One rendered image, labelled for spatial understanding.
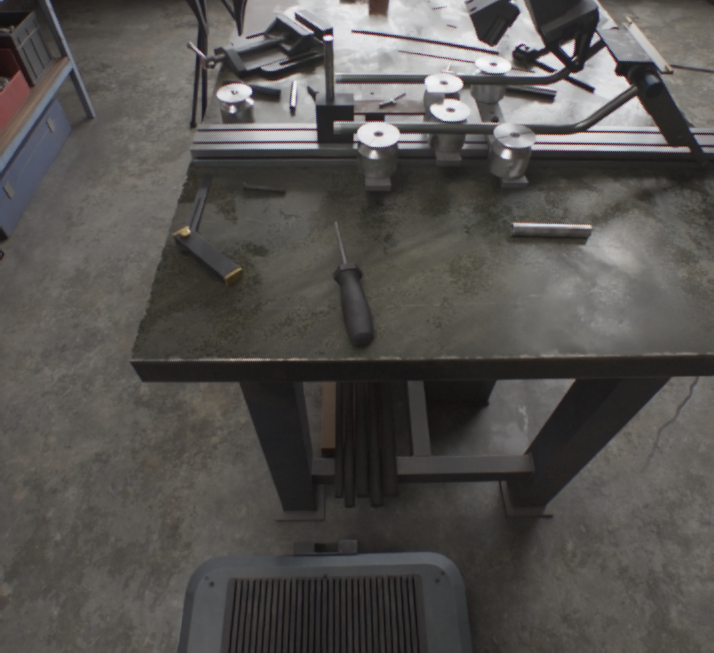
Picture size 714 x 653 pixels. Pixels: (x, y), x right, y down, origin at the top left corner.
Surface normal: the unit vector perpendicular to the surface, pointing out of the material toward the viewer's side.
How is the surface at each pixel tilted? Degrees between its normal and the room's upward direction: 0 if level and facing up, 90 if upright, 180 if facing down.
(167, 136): 0
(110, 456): 0
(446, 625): 0
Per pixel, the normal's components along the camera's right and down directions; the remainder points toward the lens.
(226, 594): 0.01, -0.62
